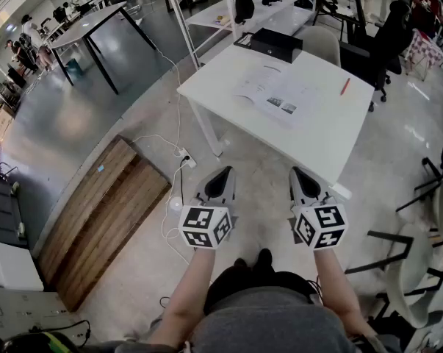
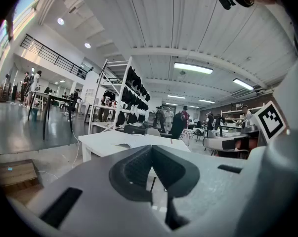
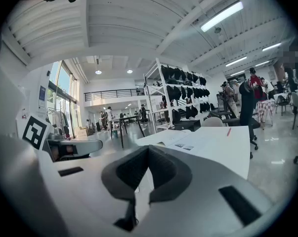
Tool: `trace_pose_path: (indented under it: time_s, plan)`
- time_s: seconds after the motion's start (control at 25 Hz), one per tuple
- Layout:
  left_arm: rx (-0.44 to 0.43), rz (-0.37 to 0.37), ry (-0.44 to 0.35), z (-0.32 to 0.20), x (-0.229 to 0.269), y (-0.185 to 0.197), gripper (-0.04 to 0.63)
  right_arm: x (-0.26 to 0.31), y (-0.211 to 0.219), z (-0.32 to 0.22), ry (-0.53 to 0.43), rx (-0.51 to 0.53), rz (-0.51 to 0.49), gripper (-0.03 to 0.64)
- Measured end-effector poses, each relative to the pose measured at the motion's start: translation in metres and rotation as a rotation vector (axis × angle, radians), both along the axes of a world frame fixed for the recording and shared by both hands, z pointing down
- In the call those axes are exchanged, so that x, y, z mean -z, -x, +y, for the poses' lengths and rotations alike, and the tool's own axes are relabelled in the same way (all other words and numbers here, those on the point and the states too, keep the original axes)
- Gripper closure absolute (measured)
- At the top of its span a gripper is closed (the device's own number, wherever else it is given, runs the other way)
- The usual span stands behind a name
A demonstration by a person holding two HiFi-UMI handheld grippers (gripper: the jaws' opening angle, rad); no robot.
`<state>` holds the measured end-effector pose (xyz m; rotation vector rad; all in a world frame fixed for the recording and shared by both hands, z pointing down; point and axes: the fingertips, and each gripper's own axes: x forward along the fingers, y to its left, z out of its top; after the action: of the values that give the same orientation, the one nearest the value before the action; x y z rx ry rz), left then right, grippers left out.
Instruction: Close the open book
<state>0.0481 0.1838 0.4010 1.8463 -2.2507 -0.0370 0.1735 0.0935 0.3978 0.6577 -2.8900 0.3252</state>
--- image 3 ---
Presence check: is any large ceiling tube light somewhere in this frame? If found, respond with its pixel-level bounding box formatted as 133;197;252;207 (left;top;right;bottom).
200;0;244;33

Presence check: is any grey yellow cover book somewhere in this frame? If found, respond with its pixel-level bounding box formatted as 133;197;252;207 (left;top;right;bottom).
135;128;223;155

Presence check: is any black box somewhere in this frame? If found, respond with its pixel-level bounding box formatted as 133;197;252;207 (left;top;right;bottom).
174;119;201;132

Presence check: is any grey table with black legs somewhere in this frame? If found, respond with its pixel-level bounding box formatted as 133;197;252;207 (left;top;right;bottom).
110;115;146;149

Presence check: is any black balcony railing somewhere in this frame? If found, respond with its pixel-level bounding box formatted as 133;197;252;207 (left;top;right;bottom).
84;88;146;103

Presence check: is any clothes rack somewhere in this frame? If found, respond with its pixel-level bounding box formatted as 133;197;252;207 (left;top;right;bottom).
46;107;70;139

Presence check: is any checkered tablecloth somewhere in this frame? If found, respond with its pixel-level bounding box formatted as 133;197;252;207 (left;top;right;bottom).
256;99;276;124

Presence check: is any group of black bags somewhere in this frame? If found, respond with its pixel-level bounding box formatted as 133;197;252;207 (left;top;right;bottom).
160;64;211;124

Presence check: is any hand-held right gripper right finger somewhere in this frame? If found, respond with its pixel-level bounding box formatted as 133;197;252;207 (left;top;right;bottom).
148;144;193;204

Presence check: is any white metal shelf rack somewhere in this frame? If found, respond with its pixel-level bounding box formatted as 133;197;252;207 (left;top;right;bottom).
143;57;210;133

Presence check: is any white shell chair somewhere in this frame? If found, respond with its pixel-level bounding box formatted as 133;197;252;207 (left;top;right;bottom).
202;117;224;127

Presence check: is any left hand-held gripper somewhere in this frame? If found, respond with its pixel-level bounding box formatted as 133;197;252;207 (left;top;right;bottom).
16;115;104;162

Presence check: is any black office chair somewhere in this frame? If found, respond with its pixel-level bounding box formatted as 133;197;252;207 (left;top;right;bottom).
239;80;261;158

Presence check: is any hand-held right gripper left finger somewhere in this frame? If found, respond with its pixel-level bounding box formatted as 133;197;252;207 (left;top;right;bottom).
101;144;150;200

